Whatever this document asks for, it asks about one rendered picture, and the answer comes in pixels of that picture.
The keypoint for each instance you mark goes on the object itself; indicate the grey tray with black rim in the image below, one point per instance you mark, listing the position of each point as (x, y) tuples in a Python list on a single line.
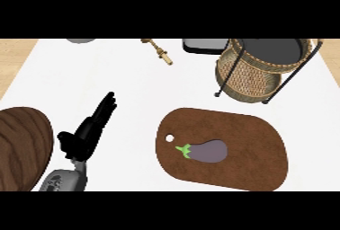
[(206, 45)]

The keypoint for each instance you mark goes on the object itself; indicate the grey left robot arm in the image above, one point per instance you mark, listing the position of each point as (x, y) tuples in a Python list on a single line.
[(67, 179)]

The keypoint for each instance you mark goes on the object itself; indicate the brown cutting board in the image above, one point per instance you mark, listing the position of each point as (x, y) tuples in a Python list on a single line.
[(248, 161)]

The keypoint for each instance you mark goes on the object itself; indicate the wicker tiered basket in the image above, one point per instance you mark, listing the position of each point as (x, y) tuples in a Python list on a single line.
[(261, 64)]

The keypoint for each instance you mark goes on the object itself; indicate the wooden honey dipper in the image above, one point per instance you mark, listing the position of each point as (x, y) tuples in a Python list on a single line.
[(160, 52)]

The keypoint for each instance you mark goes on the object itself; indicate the dark brown wooden board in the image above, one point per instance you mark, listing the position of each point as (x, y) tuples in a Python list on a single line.
[(23, 146)]

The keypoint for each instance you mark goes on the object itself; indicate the grey round object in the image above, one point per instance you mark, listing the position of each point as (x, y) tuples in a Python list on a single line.
[(81, 40)]

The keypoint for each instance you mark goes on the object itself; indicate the purple eggplant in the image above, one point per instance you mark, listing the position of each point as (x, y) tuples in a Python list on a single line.
[(211, 151)]

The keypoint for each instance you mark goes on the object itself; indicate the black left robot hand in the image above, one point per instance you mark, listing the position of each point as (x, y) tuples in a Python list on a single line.
[(91, 131)]

